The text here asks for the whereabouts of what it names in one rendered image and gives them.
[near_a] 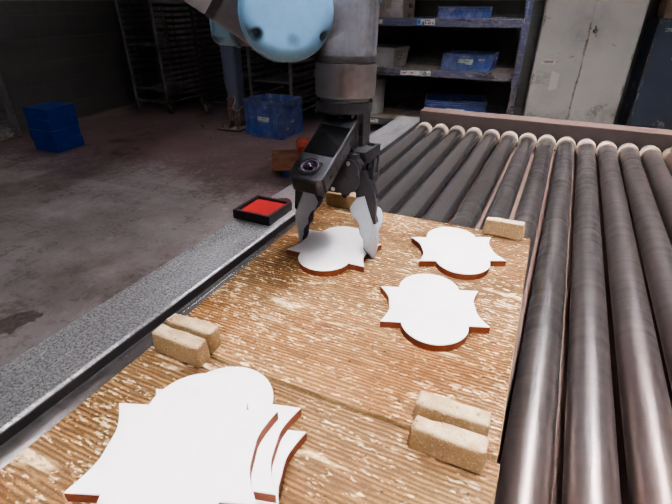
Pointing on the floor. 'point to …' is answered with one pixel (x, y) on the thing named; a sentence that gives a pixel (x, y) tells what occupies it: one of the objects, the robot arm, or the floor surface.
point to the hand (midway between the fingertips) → (334, 247)
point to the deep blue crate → (273, 115)
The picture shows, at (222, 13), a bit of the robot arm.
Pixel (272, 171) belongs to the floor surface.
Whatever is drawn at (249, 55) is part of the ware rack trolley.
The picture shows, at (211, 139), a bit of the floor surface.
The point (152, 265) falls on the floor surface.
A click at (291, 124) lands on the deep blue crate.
